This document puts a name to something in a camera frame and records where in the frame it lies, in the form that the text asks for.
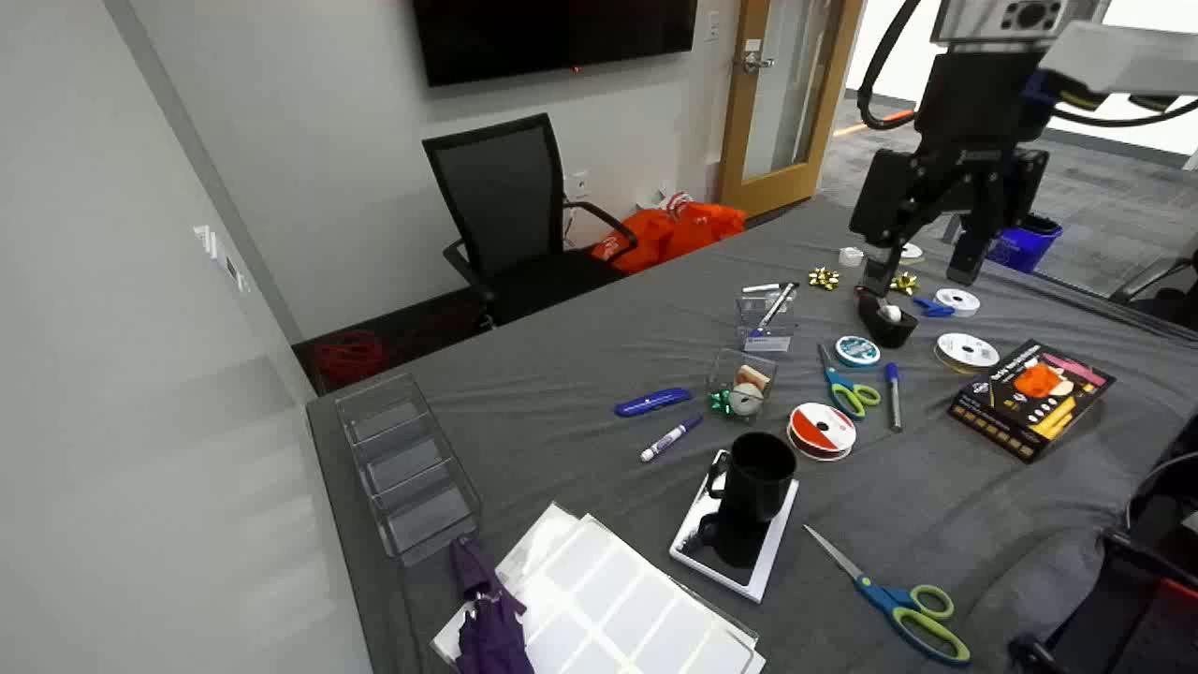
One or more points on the red and white ribbon spool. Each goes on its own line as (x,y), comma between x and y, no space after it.
(822,433)

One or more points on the purple cloth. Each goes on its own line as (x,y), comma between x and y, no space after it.
(487,624)

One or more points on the clear plastic tray organizer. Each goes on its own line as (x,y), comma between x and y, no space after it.
(411,470)

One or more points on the blue pen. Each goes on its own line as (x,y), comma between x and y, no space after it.
(652,403)

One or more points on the black wall television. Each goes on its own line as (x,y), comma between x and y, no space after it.
(547,36)

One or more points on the small green blue scissors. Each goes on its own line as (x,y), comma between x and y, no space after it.
(857,395)

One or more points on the small white ribbon spool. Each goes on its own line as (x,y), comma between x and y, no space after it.
(956,303)
(910,253)

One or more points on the wooden door with glass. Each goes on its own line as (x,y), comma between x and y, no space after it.
(793,97)

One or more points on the small white tape roll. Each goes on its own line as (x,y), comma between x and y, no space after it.
(852,257)

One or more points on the white label sheets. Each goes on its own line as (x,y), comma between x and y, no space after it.
(611,602)

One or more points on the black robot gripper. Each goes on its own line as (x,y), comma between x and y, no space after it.
(984,107)

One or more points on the black orange glove box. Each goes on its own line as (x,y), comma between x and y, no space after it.
(1030,400)

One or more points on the purple marker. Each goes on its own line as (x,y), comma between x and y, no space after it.
(673,439)

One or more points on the green decorating ribbon bow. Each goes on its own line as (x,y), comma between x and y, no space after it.
(719,403)

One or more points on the grey marker with blue cap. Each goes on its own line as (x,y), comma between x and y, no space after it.
(893,400)

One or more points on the white framed black tablet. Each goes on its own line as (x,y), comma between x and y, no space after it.
(698,549)

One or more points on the orange bag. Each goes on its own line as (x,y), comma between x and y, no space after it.
(667,235)

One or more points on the black tape dispenser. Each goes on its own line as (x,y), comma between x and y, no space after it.
(885,323)

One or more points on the black mug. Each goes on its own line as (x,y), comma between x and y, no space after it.
(754,489)

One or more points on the clear plastic stationery holder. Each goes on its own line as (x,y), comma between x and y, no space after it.
(743,386)

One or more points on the translucent tape roll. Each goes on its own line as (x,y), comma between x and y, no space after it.
(748,400)

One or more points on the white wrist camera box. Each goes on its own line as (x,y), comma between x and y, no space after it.
(1117,58)

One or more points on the black mesh office chair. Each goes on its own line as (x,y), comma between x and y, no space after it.
(506,207)

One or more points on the large green blue scissors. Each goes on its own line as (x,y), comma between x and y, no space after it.
(919,621)

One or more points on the teal ribbon spool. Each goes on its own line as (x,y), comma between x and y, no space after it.
(859,350)

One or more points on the short blue marker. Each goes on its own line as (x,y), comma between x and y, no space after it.
(929,310)

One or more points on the yellow ribbon bow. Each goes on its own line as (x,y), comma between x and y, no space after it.
(904,284)
(822,278)

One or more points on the clear holder with pens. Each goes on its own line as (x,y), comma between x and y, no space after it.
(766,327)

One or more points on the black chair with red trim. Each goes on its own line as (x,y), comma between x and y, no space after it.
(1126,585)

